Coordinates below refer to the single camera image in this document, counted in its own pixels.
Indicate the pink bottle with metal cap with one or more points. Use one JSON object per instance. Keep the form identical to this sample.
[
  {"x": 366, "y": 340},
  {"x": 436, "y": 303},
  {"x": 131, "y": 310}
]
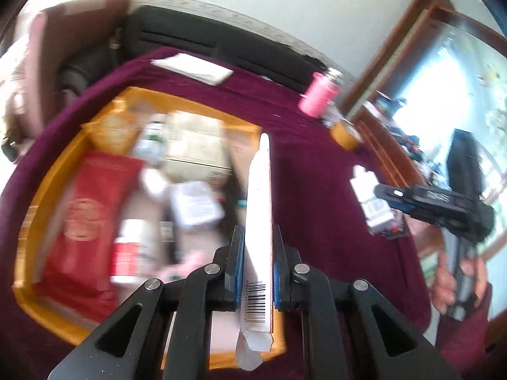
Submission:
[{"x": 317, "y": 93}]

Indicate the maroon tablecloth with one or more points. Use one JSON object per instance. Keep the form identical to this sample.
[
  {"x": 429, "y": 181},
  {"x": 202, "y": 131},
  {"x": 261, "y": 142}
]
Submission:
[{"x": 309, "y": 158}]

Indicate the pale cardboard box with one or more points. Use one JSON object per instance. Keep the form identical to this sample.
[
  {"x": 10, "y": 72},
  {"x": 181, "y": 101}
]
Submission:
[{"x": 198, "y": 142}]

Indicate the bright window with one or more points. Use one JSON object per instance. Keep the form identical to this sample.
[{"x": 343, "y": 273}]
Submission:
[{"x": 455, "y": 87}]

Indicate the red packet with gold emblem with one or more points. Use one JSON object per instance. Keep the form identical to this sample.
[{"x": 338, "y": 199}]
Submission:
[{"x": 83, "y": 221}]

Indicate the floral patterned cloth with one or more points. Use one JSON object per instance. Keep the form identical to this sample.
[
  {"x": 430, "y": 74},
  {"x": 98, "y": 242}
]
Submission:
[{"x": 16, "y": 87}]

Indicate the yellow packet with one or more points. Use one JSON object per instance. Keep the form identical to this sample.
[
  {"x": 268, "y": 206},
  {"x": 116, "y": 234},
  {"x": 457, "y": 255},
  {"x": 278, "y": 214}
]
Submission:
[{"x": 111, "y": 130}]

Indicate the small white dropper bottle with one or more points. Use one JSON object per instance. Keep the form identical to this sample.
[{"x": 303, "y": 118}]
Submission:
[{"x": 154, "y": 180}]

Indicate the white bottle with green label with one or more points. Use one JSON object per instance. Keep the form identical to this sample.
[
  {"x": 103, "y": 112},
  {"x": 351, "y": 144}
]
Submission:
[{"x": 150, "y": 142}]

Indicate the white paper booklet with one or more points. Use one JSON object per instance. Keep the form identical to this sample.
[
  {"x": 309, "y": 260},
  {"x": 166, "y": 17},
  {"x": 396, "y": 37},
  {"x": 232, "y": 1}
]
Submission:
[{"x": 190, "y": 67}]

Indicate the person's right forearm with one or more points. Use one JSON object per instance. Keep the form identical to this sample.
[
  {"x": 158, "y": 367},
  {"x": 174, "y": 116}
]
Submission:
[{"x": 463, "y": 344}]

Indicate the long white box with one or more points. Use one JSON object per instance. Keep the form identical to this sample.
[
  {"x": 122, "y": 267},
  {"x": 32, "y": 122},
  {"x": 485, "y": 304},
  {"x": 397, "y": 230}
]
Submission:
[{"x": 259, "y": 206}]

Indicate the person's right hand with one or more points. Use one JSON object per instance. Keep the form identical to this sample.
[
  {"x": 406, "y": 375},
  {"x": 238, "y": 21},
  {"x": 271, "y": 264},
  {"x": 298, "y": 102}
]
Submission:
[{"x": 441, "y": 285}]

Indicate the small white printed box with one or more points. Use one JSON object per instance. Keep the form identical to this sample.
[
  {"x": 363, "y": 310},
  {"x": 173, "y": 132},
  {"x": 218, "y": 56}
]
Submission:
[{"x": 194, "y": 206}]

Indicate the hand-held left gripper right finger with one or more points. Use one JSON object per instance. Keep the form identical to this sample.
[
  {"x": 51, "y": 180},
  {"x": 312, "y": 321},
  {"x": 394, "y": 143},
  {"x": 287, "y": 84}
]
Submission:
[{"x": 277, "y": 269}]

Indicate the wooden door frame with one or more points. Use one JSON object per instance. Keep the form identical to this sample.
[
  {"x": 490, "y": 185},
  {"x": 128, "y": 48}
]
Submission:
[{"x": 396, "y": 51}]

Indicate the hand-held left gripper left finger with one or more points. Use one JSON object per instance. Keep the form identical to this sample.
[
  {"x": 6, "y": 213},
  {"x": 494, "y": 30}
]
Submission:
[{"x": 237, "y": 253}]

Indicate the black sofa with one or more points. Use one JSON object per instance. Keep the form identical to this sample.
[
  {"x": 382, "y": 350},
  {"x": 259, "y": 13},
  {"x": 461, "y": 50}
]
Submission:
[{"x": 198, "y": 35}]

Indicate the white bottle with red label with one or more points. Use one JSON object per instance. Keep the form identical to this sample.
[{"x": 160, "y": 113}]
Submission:
[{"x": 126, "y": 257}]

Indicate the brown armchair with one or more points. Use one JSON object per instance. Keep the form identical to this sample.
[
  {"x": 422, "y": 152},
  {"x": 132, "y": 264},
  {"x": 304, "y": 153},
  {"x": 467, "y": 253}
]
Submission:
[{"x": 63, "y": 35}]

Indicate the small white capped bottle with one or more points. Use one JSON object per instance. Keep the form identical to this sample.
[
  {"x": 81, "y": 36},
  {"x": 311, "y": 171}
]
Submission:
[{"x": 368, "y": 194}]

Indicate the pink round compact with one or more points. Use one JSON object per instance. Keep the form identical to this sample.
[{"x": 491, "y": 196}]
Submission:
[{"x": 186, "y": 263}]

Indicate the yellow wooden tray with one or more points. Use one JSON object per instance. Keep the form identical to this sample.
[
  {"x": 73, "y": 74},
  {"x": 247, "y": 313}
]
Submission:
[{"x": 198, "y": 105}]

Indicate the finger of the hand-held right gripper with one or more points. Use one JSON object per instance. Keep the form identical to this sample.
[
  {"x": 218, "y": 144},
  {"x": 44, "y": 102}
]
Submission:
[{"x": 392, "y": 194}]

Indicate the yellow tape roll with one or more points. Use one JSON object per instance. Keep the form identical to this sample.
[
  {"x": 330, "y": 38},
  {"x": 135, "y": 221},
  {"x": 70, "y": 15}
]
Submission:
[{"x": 342, "y": 134}]

